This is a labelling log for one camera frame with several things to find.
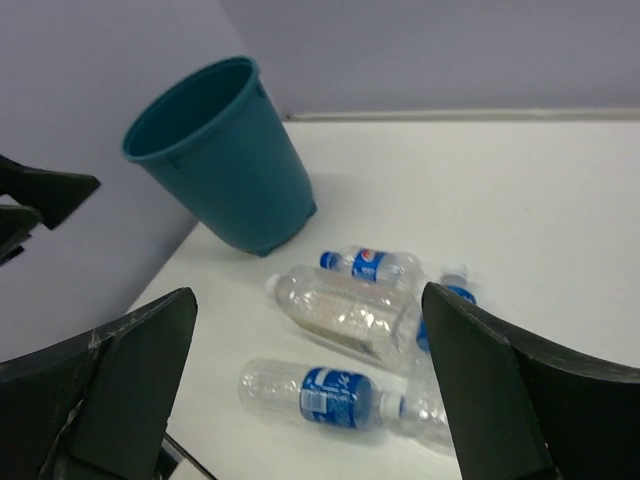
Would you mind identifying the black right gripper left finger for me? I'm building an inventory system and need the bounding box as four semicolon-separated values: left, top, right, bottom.
1;287;198;479

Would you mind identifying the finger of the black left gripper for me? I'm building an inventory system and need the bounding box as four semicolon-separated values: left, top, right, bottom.
1;156;100;264

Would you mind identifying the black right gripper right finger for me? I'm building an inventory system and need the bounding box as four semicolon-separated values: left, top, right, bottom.
422;283;639;479

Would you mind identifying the blue label white cap bottle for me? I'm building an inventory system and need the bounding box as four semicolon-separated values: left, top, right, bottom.
238;357;454;454

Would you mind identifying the teal plastic bin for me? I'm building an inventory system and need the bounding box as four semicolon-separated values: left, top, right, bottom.
122;56;317;257

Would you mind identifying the large clear square bottle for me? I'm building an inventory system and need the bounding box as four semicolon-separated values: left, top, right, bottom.
266;265;421;375

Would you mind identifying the blue cap Pepsi bottle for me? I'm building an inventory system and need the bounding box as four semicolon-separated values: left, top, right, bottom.
319;245;428;296

